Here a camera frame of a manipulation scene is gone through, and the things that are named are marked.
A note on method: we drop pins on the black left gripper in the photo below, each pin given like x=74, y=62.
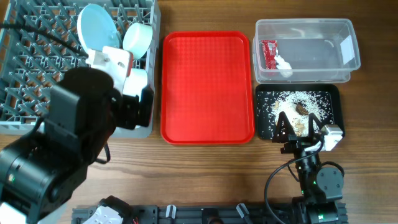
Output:
x=127, y=117

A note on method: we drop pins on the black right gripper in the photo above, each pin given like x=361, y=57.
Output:
x=298, y=144

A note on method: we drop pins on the brown food scraps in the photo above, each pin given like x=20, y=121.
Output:
x=296, y=113

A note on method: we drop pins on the white rice pile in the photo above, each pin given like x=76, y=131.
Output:
x=317, y=102

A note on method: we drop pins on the white tissue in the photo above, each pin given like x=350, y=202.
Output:
x=285, y=67

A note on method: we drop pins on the mint green bowl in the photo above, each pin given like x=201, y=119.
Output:
x=137, y=39

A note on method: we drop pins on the red snack wrapper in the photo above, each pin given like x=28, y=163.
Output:
x=269, y=48

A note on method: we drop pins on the light blue plate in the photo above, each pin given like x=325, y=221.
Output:
x=96, y=29

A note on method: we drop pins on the light blue bowl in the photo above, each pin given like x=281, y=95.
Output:
x=135, y=82

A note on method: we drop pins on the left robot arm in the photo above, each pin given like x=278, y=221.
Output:
x=41, y=169

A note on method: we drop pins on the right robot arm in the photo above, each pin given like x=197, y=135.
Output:
x=321, y=183

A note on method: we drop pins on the black waste tray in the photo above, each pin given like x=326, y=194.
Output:
x=329, y=88

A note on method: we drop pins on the grey dishwasher rack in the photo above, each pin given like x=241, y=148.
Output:
x=31, y=63

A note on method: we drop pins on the clear plastic bin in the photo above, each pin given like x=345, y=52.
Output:
x=319, y=50

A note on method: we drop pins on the red plastic tray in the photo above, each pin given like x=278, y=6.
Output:
x=206, y=88

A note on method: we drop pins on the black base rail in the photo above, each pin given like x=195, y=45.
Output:
x=202, y=214

